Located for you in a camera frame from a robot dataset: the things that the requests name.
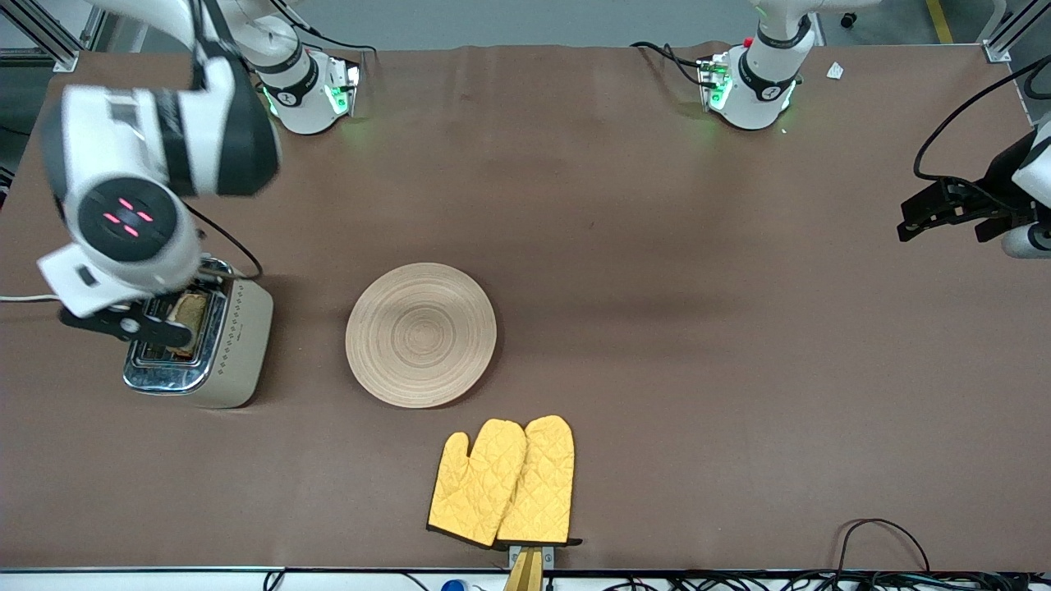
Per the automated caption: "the black base cable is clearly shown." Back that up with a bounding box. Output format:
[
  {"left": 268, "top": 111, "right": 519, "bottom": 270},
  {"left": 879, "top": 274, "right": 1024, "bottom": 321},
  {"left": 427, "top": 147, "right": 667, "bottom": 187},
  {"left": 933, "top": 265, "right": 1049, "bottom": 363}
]
[{"left": 631, "top": 41, "right": 709, "bottom": 88}]

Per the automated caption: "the black looped cable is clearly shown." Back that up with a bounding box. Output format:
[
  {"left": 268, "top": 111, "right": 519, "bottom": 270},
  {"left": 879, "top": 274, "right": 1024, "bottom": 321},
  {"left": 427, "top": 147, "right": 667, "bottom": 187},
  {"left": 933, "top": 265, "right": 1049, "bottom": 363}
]
[{"left": 836, "top": 519, "right": 933, "bottom": 575}]

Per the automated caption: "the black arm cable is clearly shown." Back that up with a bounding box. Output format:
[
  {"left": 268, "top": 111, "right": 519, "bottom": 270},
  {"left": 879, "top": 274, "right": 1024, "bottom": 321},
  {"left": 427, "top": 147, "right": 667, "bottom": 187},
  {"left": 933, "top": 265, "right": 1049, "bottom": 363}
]
[
  {"left": 185, "top": 0, "right": 379, "bottom": 282},
  {"left": 913, "top": 53, "right": 1051, "bottom": 183}
]

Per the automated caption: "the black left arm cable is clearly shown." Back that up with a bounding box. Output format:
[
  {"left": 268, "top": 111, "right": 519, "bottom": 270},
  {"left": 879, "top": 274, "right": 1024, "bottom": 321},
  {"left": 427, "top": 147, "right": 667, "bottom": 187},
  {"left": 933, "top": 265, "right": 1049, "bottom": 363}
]
[{"left": 913, "top": 53, "right": 1051, "bottom": 183}]

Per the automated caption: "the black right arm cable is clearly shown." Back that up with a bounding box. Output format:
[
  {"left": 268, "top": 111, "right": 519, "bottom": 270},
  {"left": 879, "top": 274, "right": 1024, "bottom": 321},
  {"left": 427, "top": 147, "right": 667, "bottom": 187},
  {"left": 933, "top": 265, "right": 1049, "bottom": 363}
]
[{"left": 185, "top": 0, "right": 379, "bottom": 282}]

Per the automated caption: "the slice of brown bread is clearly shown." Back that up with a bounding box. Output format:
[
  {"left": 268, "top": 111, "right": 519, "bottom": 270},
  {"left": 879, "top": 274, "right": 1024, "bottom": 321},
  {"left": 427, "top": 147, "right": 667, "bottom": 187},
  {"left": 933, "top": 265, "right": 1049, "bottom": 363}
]
[{"left": 167, "top": 293, "right": 208, "bottom": 359}]

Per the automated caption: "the beige chrome two-slot toaster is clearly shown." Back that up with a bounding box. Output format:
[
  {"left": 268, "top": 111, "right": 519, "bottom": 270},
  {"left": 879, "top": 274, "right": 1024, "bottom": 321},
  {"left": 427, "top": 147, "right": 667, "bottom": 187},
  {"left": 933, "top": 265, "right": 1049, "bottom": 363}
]
[{"left": 123, "top": 256, "right": 274, "bottom": 409}]

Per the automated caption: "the bundle of black cables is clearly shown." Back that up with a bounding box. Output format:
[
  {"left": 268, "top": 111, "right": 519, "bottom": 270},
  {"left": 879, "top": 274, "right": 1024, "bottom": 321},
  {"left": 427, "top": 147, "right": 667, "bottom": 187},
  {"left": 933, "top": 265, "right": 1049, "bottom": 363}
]
[{"left": 575, "top": 570, "right": 1051, "bottom": 591}]

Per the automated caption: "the round wooden plate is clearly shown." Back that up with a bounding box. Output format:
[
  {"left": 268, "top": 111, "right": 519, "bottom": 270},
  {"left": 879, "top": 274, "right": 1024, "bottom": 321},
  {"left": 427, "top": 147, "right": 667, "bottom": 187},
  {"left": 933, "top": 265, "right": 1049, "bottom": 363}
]
[{"left": 345, "top": 263, "right": 497, "bottom": 409}]

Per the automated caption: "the yellow quilted oven mitt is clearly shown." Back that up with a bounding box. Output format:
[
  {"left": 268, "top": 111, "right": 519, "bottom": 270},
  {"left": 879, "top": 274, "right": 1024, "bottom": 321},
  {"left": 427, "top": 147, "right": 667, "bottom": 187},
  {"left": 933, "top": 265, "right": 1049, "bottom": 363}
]
[
  {"left": 497, "top": 415, "right": 582, "bottom": 547},
  {"left": 427, "top": 419, "right": 528, "bottom": 549}
]

